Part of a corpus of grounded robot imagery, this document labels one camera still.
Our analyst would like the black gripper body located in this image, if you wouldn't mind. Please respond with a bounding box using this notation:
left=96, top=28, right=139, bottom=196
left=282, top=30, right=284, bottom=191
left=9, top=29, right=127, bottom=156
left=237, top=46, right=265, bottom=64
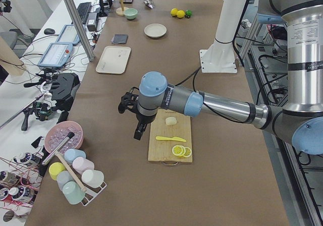
left=136, top=106, right=156, bottom=124

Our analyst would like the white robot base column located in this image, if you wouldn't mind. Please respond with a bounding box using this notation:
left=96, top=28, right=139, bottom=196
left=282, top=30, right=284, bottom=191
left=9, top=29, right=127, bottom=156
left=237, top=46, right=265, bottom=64
left=200, top=0, right=249, bottom=73

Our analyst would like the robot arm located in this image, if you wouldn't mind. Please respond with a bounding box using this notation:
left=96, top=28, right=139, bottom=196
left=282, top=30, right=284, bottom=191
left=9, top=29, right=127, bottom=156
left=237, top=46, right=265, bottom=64
left=134, top=0, right=322, bottom=155

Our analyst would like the cream rabbit tray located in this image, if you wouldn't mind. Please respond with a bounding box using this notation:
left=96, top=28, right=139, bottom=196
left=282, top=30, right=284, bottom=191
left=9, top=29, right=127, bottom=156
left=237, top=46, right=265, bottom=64
left=95, top=46, right=131, bottom=75

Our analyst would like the yellow plastic knife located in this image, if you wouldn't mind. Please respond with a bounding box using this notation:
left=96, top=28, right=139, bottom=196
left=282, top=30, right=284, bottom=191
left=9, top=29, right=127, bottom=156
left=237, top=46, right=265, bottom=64
left=155, top=136, right=187, bottom=142

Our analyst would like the bamboo cutting board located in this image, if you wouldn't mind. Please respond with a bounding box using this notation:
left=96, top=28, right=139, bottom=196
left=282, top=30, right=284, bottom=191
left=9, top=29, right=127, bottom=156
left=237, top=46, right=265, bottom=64
left=147, top=108, right=193, bottom=165

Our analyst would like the lemon slice front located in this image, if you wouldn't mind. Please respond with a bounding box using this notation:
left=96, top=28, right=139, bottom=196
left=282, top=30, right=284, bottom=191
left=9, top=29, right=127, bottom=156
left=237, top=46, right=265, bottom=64
left=172, top=145, right=186, bottom=157

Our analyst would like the lemon slice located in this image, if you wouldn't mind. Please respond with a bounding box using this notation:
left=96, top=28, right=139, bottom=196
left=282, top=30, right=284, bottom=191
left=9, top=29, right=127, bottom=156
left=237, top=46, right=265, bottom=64
left=172, top=145, right=186, bottom=157
left=183, top=147, right=192, bottom=158

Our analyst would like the lemon slice back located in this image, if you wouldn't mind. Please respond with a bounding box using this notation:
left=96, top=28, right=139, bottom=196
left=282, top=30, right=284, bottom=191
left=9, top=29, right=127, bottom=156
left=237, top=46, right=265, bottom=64
left=183, top=147, right=192, bottom=158

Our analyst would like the white cup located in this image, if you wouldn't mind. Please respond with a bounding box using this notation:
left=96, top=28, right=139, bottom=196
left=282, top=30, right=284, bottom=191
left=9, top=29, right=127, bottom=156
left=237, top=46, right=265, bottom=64
left=81, top=169, right=104, bottom=188

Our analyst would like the pink cup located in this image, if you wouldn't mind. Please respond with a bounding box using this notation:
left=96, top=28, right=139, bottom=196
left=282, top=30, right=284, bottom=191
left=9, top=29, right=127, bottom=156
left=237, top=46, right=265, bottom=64
left=72, top=157, right=94, bottom=175

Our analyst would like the light blue cup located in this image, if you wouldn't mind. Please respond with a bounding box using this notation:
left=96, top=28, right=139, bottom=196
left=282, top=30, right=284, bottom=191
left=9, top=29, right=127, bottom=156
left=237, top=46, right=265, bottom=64
left=64, top=149, right=86, bottom=164

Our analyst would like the steel muddler black tip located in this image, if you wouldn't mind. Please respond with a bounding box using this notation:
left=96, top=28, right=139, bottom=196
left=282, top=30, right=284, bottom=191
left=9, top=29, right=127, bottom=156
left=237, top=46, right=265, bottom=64
left=41, top=132, right=75, bottom=166

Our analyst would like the white cup rack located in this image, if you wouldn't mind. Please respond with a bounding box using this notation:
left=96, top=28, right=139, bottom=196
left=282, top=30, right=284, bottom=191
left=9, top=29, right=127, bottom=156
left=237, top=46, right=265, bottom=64
left=81, top=182, right=107, bottom=206

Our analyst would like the pink bowl of ice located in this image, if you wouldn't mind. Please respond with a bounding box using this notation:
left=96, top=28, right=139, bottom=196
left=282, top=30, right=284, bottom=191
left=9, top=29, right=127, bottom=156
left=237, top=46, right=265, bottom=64
left=44, top=121, right=83, bottom=154

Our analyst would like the grey folded cloth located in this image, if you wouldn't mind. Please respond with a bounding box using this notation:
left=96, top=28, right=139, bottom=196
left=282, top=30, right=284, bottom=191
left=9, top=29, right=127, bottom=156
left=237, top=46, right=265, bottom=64
left=111, top=34, right=128, bottom=44

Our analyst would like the grey cup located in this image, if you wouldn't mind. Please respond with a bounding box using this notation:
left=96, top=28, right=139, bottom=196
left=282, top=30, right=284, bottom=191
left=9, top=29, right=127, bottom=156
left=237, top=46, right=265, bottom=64
left=57, top=171, right=74, bottom=191

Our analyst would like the cream round plate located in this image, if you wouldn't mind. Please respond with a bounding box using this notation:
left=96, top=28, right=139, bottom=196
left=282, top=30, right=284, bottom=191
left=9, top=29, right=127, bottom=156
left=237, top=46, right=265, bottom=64
left=144, top=23, right=167, bottom=38

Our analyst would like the mint cup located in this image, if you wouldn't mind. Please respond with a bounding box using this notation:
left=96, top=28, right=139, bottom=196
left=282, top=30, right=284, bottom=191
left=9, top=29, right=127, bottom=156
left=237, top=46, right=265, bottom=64
left=62, top=181, right=85, bottom=205

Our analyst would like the yellow cup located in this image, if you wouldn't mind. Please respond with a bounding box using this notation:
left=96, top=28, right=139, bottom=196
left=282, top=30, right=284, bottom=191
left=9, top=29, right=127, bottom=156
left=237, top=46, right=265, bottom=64
left=48, top=162, right=66, bottom=181

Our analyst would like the mint green bowl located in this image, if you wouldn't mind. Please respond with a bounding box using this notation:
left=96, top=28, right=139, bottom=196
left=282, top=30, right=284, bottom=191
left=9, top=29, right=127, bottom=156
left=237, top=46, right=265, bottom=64
left=124, top=8, right=138, bottom=20

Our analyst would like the yellow lemon near scoop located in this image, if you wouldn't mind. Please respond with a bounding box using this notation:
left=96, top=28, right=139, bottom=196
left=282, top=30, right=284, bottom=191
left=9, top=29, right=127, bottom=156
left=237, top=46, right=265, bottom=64
left=170, top=8, right=178, bottom=17

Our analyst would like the teach pendant near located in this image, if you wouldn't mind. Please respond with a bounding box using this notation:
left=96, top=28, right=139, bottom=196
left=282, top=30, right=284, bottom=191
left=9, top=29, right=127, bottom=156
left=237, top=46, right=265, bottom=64
left=37, top=42, right=73, bottom=68

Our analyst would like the teach pendant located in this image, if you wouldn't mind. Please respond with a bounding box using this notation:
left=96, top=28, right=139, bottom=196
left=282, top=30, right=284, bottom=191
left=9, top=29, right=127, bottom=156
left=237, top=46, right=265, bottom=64
left=37, top=42, right=73, bottom=68
left=57, top=24, right=80, bottom=45

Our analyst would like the wooden cup tree stand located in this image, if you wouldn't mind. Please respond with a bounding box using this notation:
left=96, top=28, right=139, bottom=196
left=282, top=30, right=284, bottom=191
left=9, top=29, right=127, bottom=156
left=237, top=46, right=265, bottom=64
left=115, top=0, right=129, bottom=16

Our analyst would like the yellow lemon near lime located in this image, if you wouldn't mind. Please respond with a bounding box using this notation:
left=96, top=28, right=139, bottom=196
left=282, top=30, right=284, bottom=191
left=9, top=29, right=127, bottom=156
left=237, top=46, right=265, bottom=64
left=176, top=10, right=186, bottom=19

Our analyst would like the teach pendant far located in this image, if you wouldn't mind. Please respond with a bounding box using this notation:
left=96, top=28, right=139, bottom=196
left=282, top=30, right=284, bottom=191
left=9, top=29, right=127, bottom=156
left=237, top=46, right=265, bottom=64
left=57, top=24, right=80, bottom=45

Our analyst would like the steel ice scoop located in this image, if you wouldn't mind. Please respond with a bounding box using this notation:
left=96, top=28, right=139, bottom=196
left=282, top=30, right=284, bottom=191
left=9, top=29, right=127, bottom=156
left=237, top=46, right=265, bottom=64
left=143, top=0, right=155, bottom=9

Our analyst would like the black keyboard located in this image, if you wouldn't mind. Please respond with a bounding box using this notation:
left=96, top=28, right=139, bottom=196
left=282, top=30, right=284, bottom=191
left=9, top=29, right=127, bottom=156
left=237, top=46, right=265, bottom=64
left=77, top=2, right=91, bottom=24

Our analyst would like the black computer mouse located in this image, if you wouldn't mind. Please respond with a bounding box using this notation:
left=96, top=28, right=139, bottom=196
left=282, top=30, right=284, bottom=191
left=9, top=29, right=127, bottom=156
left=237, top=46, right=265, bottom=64
left=44, top=28, right=56, bottom=35

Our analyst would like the aluminium frame post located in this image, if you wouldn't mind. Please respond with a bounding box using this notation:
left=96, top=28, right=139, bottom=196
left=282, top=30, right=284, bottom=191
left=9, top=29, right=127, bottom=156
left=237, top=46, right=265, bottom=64
left=63, top=0, right=94, bottom=62

